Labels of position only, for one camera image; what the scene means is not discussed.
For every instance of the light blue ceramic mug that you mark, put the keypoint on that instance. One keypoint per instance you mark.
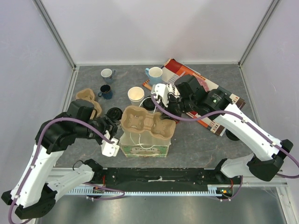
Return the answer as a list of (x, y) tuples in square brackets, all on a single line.
[(154, 74)]

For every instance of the dark blue ceramic mug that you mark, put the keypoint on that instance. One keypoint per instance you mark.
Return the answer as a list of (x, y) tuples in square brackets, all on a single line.
[(105, 92)]

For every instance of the colourful magazine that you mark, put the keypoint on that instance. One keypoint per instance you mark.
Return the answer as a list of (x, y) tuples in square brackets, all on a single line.
[(172, 70)]

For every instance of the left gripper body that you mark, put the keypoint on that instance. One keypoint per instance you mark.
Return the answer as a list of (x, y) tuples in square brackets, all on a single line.
[(106, 123)]

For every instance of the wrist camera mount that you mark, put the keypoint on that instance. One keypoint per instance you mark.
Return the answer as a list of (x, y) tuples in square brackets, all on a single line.
[(110, 149), (161, 91)]

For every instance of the aluminium frame rail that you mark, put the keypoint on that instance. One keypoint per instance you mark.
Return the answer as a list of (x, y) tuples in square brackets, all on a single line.
[(57, 37)]

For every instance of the white grey ceramic mug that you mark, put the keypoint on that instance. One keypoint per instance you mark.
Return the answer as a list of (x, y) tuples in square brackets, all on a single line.
[(107, 75)]

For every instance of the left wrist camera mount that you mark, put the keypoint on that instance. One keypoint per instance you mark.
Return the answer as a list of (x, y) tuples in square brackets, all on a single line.
[(110, 149)]

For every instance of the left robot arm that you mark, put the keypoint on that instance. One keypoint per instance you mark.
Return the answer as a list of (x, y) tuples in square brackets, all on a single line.
[(33, 197)]

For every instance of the single cardboard cup carrier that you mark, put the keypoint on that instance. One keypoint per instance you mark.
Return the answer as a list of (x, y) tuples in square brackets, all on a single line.
[(88, 95)]

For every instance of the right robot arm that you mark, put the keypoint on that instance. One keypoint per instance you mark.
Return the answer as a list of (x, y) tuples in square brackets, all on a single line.
[(267, 152)]

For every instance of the stack of black lids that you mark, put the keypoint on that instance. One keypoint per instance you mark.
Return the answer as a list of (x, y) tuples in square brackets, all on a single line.
[(231, 136)]

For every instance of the green paper gift bag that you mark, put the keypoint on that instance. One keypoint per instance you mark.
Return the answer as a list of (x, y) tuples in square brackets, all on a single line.
[(143, 145)]

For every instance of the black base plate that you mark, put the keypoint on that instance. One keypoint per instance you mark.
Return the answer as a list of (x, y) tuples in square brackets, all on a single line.
[(113, 176)]

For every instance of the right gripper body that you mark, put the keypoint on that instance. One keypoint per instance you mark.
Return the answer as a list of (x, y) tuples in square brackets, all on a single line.
[(174, 108)]

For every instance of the pink polka dot plate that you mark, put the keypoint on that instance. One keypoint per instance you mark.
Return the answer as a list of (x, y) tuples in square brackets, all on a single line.
[(203, 84)]

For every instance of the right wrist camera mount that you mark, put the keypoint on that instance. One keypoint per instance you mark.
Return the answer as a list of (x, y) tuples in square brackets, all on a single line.
[(161, 91)]

